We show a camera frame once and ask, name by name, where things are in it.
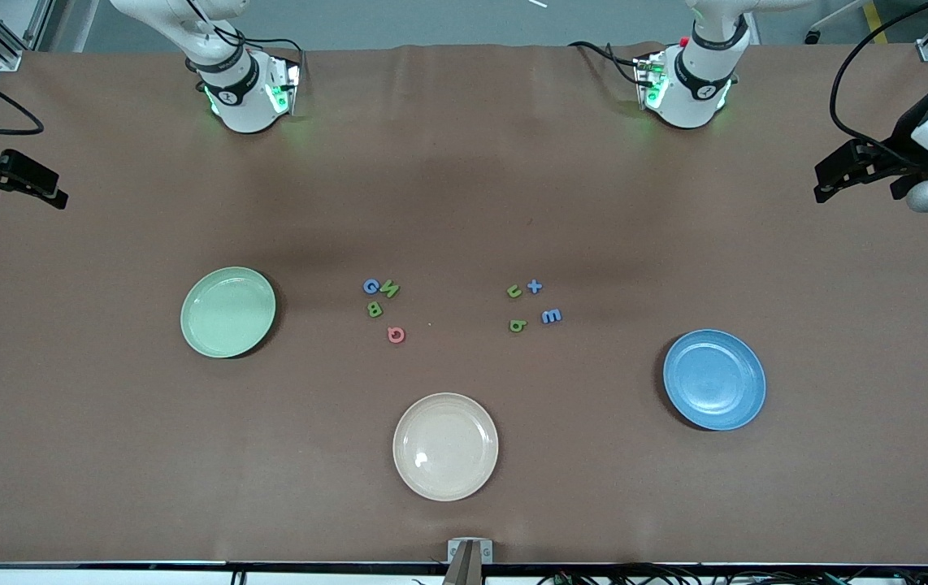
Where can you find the blue letter G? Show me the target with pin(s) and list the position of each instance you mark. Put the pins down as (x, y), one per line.
(366, 287)

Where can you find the brown table mat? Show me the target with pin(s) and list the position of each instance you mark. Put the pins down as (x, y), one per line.
(464, 203)

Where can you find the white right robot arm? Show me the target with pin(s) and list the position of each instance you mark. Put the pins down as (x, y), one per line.
(240, 97)

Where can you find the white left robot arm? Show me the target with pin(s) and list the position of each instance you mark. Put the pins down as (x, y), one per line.
(696, 89)

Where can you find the green letter N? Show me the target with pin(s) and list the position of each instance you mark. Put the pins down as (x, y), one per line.
(390, 288)

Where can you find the red letter Q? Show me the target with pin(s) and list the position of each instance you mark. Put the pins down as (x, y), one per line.
(391, 335)

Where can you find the beige plate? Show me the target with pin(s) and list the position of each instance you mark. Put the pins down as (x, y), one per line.
(445, 447)

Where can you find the blue letter m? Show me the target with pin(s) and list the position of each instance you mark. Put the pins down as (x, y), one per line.
(552, 316)

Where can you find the chair leg with caster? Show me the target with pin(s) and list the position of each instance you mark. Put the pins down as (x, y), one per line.
(813, 36)

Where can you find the green letter B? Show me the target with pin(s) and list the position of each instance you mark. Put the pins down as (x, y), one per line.
(375, 309)

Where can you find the green letter q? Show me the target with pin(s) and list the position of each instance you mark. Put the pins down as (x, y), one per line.
(518, 326)

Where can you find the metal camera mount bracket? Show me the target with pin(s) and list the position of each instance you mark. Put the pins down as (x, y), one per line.
(470, 561)

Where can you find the green plate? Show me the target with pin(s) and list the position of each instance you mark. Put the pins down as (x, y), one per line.
(228, 313)

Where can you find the blue plate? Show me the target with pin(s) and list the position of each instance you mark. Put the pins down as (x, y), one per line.
(714, 379)

